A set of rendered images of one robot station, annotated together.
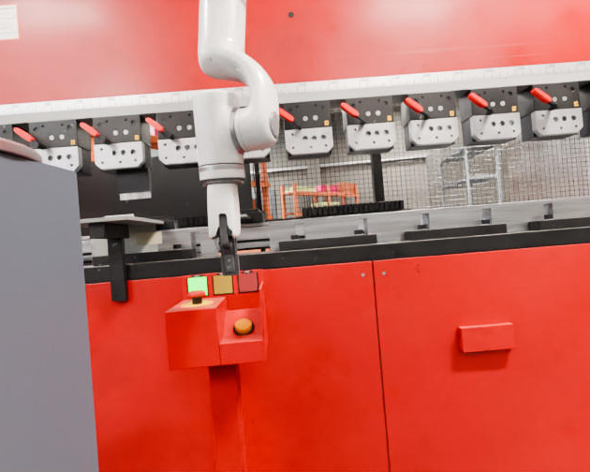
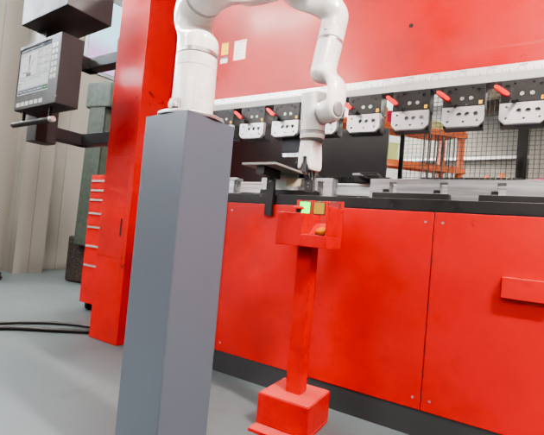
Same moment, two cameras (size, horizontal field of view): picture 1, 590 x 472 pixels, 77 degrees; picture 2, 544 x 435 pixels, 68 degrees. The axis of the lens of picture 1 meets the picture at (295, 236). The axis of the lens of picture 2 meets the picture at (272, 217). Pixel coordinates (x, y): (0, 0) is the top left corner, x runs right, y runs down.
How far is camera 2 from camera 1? 76 cm
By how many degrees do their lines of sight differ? 33
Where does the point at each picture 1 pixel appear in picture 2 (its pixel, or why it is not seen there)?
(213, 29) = (317, 58)
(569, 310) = not seen: outside the picture
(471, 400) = (504, 341)
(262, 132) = (328, 113)
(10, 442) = (200, 203)
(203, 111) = (304, 102)
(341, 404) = (393, 314)
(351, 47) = (456, 46)
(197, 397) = not seen: hidden behind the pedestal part
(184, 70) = not seen: hidden behind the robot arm
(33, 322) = (211, 173)
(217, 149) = (307, 122)
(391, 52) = (491, 47)
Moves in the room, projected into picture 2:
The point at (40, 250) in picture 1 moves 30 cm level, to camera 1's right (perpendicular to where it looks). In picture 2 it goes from (218, 151) to (313, 148)
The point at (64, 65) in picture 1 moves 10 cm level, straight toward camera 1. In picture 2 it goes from (264, 72) to (263, 65)
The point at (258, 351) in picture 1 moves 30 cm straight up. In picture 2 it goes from (321, 242) to (328, 156)
